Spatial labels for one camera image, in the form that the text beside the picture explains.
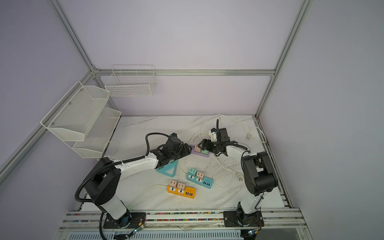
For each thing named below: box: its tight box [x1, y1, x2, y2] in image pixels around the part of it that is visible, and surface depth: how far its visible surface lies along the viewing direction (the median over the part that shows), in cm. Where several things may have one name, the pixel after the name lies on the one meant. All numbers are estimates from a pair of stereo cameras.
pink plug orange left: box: [168, 180, 177, 189], surface depth 80 cm
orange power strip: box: [167, 185, 197, 199], surface depth 82 cm
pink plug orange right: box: [177, 182, 186, 191], surface depth 80 cm
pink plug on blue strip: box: [196, 171, 204, 180], surface depth 84 cm
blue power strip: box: [186, 168, 213, 189], surface depth 86 cm
